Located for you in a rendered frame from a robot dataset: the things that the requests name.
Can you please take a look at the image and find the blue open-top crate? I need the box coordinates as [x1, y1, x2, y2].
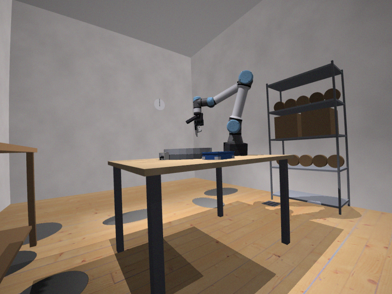
[202, 151, 235, 160]

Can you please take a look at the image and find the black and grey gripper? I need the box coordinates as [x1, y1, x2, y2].
[194, 113, 204, 136]

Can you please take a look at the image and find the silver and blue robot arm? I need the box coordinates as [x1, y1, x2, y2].
[193, 70, 253, 144]

